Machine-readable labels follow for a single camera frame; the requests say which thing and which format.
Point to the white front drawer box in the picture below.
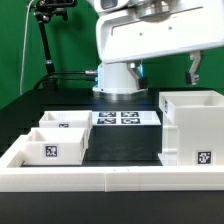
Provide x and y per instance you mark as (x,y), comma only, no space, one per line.
(55,146)

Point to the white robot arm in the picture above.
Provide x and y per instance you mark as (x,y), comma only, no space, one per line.
(114,78)

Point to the white drawer cabinet frame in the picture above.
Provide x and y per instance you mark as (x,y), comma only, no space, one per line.
(193,128)

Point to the white marker tag sheet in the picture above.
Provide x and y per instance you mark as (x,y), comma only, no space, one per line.
(125,118)

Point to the white drawer box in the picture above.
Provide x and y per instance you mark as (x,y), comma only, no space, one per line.
(55,146)
(67,119)

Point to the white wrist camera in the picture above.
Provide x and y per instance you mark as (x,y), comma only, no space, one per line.
(103,6)

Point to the white U-shaped boundary fence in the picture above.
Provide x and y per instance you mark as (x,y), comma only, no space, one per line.
(16,178)

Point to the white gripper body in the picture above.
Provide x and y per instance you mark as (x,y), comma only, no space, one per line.
(122,36)

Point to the white rear drawer box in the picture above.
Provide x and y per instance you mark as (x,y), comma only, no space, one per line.
(67,119)

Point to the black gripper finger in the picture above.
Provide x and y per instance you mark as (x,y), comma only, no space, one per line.
(136,70)
(191,75)

